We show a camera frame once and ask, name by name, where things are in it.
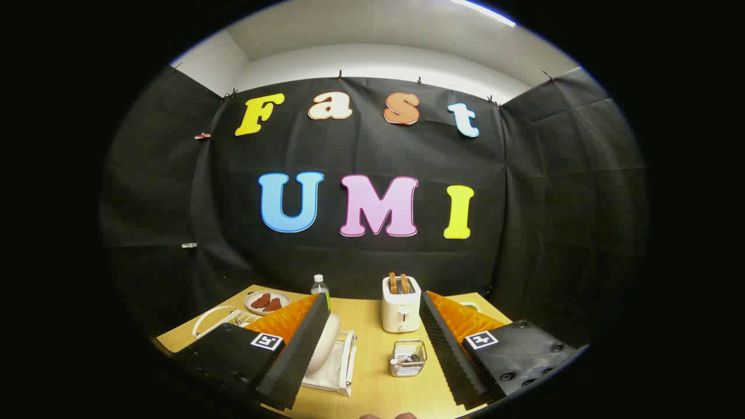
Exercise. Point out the white toaster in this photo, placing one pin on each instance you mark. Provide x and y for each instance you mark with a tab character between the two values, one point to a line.
401	311

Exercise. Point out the toast slice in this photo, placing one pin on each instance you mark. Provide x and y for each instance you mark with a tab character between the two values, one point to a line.
404	283
393	283

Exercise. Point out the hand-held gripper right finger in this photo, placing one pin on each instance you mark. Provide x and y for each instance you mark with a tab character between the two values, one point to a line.
445	349

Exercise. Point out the green label drink bottle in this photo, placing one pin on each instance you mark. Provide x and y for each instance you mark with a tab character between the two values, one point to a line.
319	286

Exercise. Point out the brown sausage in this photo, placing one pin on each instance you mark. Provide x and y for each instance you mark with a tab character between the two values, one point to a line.
261	301
273	305

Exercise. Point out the divided white bean dish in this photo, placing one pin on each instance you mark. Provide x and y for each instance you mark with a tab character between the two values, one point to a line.
470	304

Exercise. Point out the black backdrop cloth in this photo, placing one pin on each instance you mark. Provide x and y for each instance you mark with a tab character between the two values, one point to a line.
378	145

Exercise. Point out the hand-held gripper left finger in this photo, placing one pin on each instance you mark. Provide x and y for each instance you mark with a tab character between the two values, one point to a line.
297	355

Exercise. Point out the small sausage plate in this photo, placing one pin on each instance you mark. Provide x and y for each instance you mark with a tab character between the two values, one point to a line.
282	298

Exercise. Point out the white plate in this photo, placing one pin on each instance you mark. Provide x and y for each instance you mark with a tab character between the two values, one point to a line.
326	343

